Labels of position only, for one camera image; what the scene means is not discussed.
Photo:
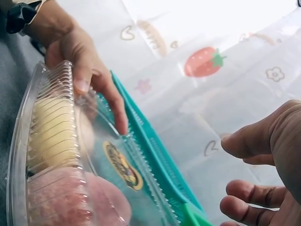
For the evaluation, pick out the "person's left hand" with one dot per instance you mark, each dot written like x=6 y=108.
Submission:
x=70 y=40

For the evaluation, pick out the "black wrist band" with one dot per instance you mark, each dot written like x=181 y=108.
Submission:
x=20 y=16

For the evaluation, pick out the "green plastic piece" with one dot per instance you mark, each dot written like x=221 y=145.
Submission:
x=195 y=216

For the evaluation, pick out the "pink round fruit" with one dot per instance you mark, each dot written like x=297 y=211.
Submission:
x=94 y=202

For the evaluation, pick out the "teal plastic basket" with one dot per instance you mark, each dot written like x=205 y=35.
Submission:
x=155 y=141

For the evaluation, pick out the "clear plastic clamshell container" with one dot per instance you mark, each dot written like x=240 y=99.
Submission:
x=98 y=150

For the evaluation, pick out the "pale yellow fruit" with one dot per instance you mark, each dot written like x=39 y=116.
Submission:
x=50 y=131

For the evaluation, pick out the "person's right hand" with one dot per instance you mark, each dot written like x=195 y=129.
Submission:
x=282 y=146

